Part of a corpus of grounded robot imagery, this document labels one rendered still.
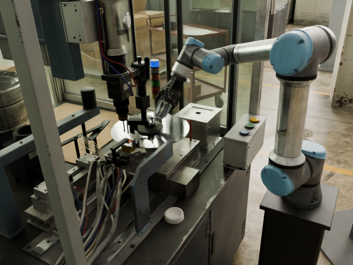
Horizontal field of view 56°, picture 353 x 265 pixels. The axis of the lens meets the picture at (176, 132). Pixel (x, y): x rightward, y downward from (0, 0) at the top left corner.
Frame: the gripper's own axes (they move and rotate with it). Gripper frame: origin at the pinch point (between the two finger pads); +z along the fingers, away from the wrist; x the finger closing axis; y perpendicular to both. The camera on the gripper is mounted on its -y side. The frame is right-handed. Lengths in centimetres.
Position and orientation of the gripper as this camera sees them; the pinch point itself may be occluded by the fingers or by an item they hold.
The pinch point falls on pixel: (157, 118)
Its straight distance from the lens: 139.6
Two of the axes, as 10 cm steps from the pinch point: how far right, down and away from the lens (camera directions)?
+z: -4.4, 8.8, 1.7
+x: 8.8, 4.0, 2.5
